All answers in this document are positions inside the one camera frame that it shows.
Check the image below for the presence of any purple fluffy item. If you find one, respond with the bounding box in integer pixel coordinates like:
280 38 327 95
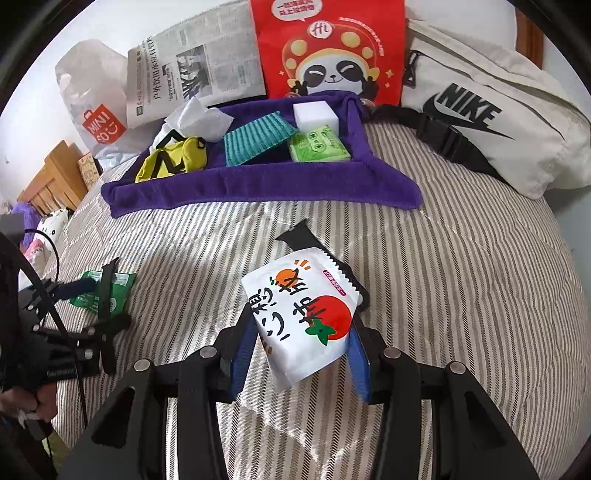
9 200 38 246

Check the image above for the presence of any grey plastic shopping bag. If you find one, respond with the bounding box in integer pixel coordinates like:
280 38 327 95
54 39 153 174

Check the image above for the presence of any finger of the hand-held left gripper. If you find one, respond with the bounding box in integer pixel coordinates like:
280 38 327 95
32 311 133 376
21 257 122 324

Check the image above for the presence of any person's left hand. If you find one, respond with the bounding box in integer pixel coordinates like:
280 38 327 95
0 382 59 424

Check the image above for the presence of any red paper panda bag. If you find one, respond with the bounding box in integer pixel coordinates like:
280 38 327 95
249 0 407 110

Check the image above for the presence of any light green wipes pack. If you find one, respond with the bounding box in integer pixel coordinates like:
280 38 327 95
287 128 351 164

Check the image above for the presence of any dark green tissue pack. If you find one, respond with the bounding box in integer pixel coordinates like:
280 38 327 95
69 270 136 315

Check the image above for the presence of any white spotted pillow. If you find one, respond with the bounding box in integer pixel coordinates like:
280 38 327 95
34 207 75 246

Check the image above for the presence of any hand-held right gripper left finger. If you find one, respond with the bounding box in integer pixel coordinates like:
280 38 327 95
58 316 259 480

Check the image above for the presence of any purple cloth tray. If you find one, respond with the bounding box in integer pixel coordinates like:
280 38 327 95
100 90 425 220

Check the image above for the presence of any striped bed sheet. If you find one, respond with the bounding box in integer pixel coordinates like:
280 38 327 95
27 124 579 480

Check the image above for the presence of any white sock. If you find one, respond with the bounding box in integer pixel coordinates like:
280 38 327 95
150 96 234 149

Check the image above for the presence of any pink printed cloth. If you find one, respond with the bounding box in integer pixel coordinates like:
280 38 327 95
22 235 52 269

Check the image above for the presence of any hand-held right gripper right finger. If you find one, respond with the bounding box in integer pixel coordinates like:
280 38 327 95
347 323 539 480

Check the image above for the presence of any light wooden headboard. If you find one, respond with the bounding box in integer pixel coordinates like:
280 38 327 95
16 140 100 218

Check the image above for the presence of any yellow black sock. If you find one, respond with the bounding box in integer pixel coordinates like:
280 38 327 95
134 136 209 184

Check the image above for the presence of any teal striped cleaning cloth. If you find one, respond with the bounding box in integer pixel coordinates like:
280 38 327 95
223 112 300 167

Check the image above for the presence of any white sponge block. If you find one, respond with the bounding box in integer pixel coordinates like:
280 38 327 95
293 100 341 133

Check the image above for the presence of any folded newspaper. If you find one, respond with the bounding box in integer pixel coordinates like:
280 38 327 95
125 20 269 130

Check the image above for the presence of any patterned brown notebook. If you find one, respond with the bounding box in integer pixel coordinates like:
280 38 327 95
76 152 100 190

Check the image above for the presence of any brown wooden frame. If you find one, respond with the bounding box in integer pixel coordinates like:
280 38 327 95
516 11 545 70

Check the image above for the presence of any white waist bag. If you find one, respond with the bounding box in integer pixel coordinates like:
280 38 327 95
364 18 591 200

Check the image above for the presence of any white tomato print packet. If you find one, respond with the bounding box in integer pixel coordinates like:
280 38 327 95
240 246 361 393

